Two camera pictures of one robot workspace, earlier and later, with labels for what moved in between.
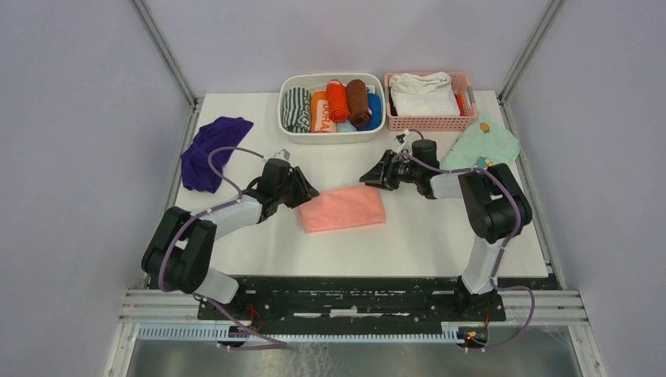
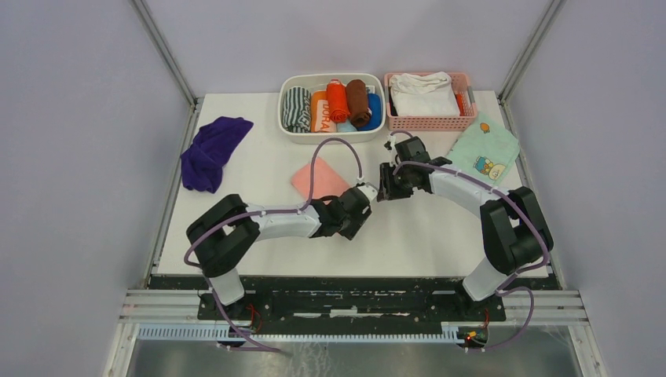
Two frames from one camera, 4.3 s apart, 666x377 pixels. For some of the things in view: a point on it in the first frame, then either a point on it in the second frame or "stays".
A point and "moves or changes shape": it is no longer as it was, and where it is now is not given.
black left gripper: [305, 190] -> [350, 232]
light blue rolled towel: [346, 126] stays
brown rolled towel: [358, 103] stays
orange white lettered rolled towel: [321, 118] stays
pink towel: [342, 208] moves or changes shape
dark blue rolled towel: [375, 104] stays
